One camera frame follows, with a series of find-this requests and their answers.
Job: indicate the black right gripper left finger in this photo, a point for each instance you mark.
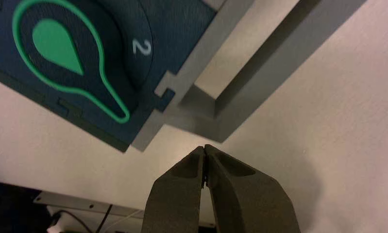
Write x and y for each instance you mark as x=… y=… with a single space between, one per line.
x=177 y=199

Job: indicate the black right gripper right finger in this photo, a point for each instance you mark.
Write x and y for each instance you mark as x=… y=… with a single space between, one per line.
x=245 y=202

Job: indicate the dark blue grey control box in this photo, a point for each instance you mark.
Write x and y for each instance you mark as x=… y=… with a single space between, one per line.
x=181 y=32

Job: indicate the green rotary knob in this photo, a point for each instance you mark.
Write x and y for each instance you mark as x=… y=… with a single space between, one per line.
x=57 y=45

